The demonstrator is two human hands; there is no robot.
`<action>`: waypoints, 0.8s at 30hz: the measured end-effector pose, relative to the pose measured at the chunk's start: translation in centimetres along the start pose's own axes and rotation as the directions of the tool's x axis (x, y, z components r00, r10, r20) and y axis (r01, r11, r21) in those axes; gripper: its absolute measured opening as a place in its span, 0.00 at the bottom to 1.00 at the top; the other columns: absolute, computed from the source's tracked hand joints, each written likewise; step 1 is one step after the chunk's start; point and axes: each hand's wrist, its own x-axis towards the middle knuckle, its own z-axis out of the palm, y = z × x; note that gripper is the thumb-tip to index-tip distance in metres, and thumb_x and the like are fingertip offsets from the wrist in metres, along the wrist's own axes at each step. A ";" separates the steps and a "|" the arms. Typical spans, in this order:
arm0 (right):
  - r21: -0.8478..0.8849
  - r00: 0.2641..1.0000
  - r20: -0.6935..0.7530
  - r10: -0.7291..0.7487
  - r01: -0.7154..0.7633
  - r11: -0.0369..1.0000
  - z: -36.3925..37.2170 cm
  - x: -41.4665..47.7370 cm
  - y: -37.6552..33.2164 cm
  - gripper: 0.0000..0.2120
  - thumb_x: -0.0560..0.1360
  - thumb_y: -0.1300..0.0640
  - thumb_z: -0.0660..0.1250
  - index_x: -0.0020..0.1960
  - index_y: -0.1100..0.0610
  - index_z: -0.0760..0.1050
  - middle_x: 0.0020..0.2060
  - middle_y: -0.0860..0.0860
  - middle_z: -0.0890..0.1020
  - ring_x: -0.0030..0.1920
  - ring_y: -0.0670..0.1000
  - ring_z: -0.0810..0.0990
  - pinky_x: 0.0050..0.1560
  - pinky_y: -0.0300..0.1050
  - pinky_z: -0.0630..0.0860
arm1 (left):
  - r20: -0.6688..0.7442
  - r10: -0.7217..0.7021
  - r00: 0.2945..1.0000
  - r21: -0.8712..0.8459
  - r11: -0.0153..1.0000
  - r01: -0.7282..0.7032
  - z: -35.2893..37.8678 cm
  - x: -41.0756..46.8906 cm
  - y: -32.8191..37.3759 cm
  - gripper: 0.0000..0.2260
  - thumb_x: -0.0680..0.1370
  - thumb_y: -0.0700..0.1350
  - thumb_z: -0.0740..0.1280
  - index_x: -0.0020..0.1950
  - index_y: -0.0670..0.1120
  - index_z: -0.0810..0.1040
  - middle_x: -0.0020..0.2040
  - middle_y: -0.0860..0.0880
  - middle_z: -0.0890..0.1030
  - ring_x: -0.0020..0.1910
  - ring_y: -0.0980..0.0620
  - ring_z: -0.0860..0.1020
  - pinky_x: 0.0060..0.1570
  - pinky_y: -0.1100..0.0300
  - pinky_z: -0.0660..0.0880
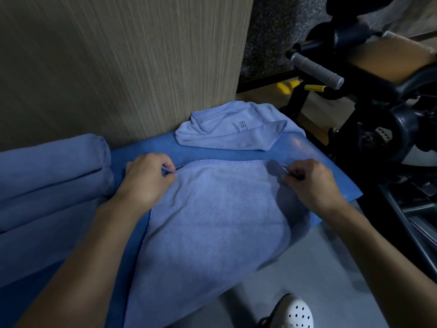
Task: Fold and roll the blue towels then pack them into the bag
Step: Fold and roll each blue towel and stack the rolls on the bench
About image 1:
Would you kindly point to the person's right forearm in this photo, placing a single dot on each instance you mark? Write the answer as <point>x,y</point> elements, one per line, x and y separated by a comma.
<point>382,259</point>

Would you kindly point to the light blue towel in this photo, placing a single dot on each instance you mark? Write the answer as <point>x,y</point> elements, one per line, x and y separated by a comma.
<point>232,128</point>
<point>211,242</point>

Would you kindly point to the rolled blue towel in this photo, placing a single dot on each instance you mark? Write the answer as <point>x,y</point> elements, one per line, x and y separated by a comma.
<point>44,211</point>
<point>51,163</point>

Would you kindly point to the yellow adjustment knob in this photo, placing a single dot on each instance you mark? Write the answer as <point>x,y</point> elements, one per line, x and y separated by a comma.
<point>286,86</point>

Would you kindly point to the black gym exercise machine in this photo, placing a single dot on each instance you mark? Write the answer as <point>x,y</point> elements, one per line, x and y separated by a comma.
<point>385,133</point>

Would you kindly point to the white perforated clog shoe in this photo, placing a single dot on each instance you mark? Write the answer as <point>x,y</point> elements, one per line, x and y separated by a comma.
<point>293,312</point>

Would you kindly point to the person's left hand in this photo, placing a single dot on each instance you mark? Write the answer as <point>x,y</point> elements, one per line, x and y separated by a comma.
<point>145,182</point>

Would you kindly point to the brown padded machine seat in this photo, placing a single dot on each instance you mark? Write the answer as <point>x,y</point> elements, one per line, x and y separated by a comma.
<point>392,61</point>

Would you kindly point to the person's left thumb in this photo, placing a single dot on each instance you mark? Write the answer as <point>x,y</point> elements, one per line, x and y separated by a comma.
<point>167,182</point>

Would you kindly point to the yellow adjustment lever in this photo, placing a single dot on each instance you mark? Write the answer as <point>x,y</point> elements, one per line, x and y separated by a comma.
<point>314,88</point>

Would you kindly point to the blue padded bench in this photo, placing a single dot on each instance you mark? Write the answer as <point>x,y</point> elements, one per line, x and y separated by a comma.
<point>307,157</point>

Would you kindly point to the person's right thumb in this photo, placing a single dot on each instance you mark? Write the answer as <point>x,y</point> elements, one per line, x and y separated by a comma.
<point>292,183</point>

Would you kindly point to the person's right hand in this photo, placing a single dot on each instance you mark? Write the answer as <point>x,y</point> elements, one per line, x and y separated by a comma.
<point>312,187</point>

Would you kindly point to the crumpled light blue towel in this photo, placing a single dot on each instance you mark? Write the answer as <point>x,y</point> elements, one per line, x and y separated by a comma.
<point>232,128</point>

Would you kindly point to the person's left forearm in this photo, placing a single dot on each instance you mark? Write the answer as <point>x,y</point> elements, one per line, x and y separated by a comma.
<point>73,268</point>

